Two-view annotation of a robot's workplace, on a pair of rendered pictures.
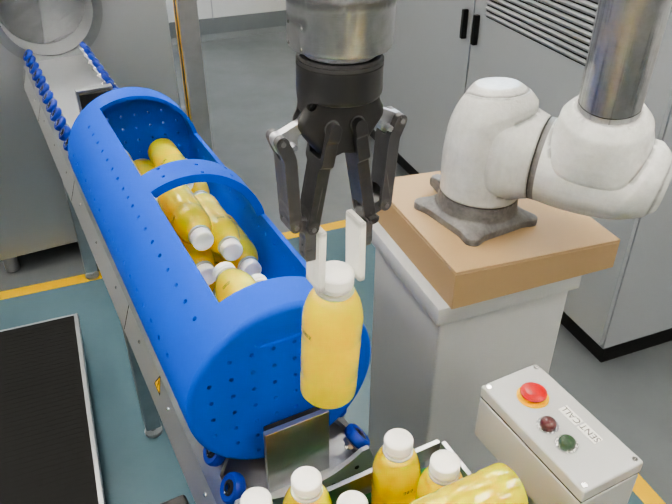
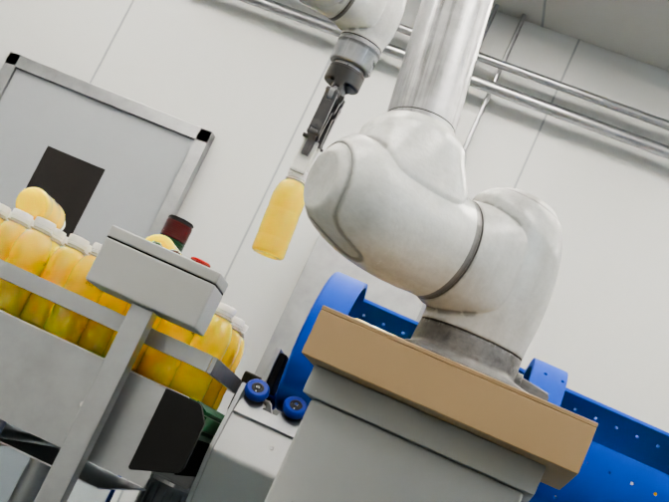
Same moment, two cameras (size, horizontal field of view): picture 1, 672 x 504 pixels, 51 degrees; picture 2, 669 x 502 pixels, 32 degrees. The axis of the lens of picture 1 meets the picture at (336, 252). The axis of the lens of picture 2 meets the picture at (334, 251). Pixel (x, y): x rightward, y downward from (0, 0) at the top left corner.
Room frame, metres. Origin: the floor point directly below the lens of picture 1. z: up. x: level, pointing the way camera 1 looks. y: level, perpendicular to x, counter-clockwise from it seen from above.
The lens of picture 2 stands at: (1.92, -1.74, 0.87)
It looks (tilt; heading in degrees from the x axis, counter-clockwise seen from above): 10 degrees up; 124
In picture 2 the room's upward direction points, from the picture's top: 25 degrees clockwise
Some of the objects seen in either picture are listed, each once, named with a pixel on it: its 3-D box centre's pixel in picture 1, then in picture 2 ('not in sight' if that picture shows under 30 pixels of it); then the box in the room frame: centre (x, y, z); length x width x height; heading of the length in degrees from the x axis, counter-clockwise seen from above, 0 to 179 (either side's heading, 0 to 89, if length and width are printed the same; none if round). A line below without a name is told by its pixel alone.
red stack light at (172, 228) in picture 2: not in sight; (175, 231); (0.18, 0.20, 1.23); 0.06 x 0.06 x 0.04
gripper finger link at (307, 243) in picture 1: (299, 237); not in sight; (0.56, 0.03, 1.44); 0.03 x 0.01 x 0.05; 118
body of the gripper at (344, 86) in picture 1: (339, 102); (338, 90); (0.58, 0.00, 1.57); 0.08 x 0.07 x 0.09; 118
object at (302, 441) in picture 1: (295, 447); (270, 382); (0.69, 0.06, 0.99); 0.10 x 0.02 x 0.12; 118
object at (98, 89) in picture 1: (99, 114); not in sight; (1.87, 0.67, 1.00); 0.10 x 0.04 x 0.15; 118
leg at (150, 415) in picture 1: (138, 362); not in sight; (1.58, 0.61, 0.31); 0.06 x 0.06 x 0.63; 28
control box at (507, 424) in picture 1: (551, 445); (158, 280); (0.64, -0.29, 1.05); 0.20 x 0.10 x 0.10; 28
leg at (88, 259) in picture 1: (77, 214); not in sight; (2.45, 1.06, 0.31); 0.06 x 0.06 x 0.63; 28
